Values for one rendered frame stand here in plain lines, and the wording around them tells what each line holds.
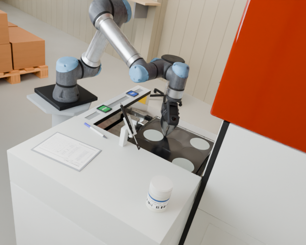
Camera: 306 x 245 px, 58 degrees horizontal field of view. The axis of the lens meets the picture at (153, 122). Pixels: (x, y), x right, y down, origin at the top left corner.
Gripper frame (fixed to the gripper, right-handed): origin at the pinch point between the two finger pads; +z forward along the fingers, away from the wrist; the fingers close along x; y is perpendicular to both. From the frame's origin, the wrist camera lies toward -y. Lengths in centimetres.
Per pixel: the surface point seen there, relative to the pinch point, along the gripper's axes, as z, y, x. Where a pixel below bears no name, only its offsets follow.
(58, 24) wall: 81, 516, 130
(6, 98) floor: 91, 187, 135
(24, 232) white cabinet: 35, -30, 60
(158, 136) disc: 1.4, -0.5, 3.9
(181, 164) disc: 1.5, -20.1, -3.7
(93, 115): -4.2, 4.4, 35.6
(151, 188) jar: -13, -51, 16
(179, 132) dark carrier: 1.6, 5.0, -8.3
